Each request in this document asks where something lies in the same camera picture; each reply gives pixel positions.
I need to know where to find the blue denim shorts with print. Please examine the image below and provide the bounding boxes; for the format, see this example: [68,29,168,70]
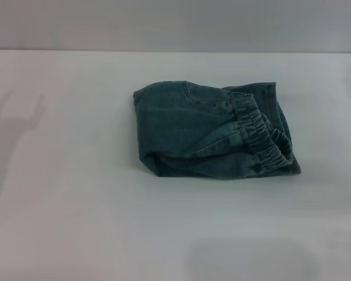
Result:
[132,80,304,179]

